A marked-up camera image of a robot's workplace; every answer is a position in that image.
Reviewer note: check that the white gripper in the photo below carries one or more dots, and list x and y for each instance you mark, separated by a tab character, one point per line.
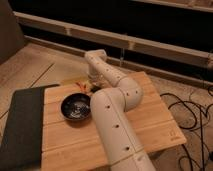
95	79

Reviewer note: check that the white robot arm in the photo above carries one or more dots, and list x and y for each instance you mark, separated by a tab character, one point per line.
123	149

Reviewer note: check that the orange red pen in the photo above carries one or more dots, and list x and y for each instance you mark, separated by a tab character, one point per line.
82	87

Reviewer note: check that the black bowl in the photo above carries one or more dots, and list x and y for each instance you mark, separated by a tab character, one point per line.
76	107

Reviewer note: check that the wooden board table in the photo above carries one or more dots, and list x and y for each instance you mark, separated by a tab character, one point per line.
77	147

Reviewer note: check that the dark grey mat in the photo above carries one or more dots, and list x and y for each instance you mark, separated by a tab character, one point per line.
22	138

